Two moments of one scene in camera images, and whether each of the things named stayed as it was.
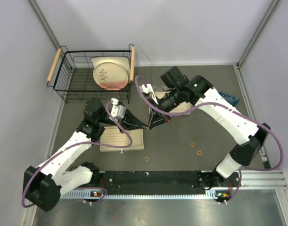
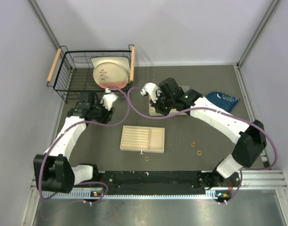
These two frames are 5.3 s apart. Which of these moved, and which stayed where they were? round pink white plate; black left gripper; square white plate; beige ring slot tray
Moved: beige ring slot tray; black left gripper
Stayed: round pink white plate; square white plate
